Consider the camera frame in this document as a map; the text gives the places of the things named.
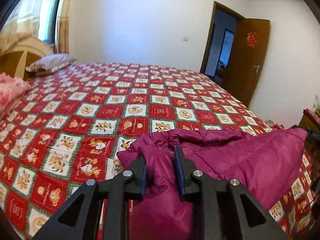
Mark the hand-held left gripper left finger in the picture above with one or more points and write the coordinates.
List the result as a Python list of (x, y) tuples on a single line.
[(143, 182)]

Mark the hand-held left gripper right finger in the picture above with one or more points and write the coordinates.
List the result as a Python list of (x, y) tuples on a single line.
[(179, 175)]

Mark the magenta puffer jacket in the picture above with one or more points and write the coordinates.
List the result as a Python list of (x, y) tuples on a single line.
[(225, 155)]

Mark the brown wooden cabinet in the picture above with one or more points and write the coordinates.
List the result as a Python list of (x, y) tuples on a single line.
[(308, 122)]

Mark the floor clutter pile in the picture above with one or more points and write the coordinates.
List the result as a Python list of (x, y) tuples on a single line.
[(272, 125)]

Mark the brown wooden door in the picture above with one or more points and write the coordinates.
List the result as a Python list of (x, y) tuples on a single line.
[(245, 80)]

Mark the red checkered printed bedspread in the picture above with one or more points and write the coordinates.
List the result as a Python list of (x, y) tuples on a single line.
[(100, 100)]

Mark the red paper door decoration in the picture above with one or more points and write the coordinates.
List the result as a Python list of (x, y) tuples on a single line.
[(251, 39)]

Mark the striped pillow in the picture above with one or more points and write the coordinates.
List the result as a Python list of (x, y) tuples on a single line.
[(50, 62)]

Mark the folded pink floral blanket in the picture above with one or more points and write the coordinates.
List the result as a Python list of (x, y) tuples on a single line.
[(12, 92)]

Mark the cream wooden headboard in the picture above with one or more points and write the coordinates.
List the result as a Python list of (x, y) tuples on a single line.
[(30, 52)]

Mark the beige patterned curtain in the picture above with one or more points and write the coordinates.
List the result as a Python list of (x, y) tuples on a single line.
[(65, 17)]

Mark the window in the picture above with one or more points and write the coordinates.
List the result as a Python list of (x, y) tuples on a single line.
[(50, 10)]

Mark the beige sheer curtain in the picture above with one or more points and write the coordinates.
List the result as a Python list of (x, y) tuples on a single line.
[(22, 17)]

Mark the brown door frame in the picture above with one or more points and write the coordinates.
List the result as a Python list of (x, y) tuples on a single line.
[(208, 42)]

